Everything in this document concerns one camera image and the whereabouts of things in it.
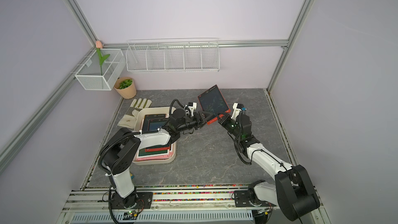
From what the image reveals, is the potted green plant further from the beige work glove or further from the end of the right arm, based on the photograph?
the end of the right arm

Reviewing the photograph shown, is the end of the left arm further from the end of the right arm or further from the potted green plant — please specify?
the potted green plant

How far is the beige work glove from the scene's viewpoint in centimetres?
104

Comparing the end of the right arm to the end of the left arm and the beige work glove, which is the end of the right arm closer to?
the end of the left arm

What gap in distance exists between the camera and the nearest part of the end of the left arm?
28.2 inches

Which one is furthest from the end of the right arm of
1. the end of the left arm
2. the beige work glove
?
the beige work glove

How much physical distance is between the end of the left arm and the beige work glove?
408 mm

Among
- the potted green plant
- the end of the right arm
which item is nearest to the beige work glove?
the potted green plant
